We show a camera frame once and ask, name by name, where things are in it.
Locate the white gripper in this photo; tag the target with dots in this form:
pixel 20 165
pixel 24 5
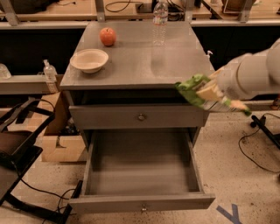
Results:
pixel 228 79

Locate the green rice chip bag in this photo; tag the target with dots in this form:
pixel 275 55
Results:
pixel 189 88

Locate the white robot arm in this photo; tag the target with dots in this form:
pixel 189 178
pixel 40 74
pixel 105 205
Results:
pixel 267 70

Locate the grey middle drawer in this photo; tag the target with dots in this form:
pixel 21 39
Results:
pixel 107 117

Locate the grey wooden drawer cabinet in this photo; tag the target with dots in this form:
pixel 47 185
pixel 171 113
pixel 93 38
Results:
pixel 138 72

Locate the grey open bottom drawer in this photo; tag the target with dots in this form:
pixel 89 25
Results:
pixel 139 170

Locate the clear plastic water bottle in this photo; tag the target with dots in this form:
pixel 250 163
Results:
pixel 160 19

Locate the red apple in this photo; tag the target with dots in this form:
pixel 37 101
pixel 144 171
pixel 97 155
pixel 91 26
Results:
pixel 107 36

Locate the cream paper bowl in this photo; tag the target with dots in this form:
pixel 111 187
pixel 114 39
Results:
pixel 89 61

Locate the blue tape floor mark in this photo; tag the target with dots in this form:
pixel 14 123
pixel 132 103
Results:
pixel 233 217

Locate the cardboard box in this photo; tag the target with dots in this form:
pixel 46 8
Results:
pixel 57 144

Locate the clear sanitizer pump bottle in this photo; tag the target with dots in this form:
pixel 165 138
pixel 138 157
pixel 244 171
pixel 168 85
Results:
pixel 50 75

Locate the wooden workbench with rails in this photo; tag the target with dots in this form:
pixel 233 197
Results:
pixel 263 13

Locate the black cart frame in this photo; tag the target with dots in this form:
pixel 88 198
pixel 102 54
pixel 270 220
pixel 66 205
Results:
pixel 18 152

